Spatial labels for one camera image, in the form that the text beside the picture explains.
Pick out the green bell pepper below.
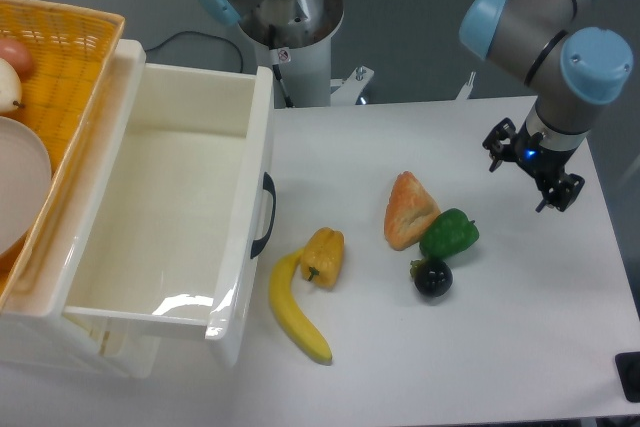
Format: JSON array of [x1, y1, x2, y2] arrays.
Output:
[[419, 208, 480, 260]]

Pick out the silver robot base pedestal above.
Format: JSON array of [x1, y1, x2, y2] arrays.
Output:
[[198, 0, 344, 107]]

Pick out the black cable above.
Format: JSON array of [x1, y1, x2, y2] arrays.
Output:
[[144, 30, 244, 73]]

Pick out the red apple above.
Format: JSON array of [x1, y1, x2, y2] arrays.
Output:
[[0, 38, 35, 80]]

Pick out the white plate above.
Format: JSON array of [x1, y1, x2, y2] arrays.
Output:
[[1, 117, 52, 256]]

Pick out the yellow banana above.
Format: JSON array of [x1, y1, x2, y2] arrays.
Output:
[[268, 248, 333, 365]]

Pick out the yellow bell pepper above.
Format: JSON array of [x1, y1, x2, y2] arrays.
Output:
[[300, 227, 345, 289]]

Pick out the black corner object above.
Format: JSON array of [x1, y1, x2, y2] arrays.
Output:
[[615, 351, 640, 403]]

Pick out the white drawer cabinet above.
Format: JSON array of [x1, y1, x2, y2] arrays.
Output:
[[1, 40, 158, 377]]

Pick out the orange triangular pastry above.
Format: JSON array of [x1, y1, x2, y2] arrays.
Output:
[[384, 171, 441, 251]]

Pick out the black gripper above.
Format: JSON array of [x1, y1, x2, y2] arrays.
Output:
[[482, 118, 585, 212]]

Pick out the orange woven basket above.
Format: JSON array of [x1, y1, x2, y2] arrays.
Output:
[[1, 0, 125, 303]]

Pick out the white plastic drawer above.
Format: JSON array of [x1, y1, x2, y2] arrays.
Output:
[[64, 64, 276, 378]]

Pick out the white pear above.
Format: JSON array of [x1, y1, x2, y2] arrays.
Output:
[[0, 59, 23, 114]]

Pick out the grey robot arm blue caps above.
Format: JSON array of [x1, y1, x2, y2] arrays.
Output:
[[459, 0, 634, 211]]

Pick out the white table bracket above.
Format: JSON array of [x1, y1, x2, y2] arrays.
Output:
[[330, 65, 375, 107]]

